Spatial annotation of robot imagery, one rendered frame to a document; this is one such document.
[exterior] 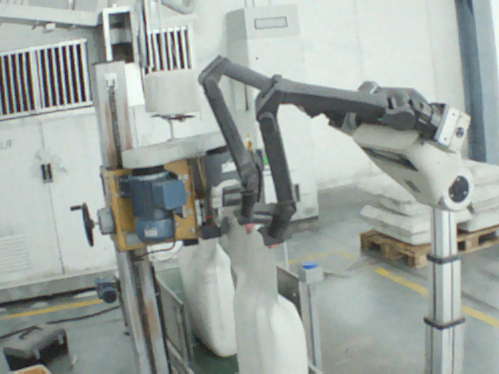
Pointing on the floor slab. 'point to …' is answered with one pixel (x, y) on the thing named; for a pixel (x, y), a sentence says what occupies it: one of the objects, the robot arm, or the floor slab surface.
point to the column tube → (114, 245)
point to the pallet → (468, 241)
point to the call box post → (314, 325)
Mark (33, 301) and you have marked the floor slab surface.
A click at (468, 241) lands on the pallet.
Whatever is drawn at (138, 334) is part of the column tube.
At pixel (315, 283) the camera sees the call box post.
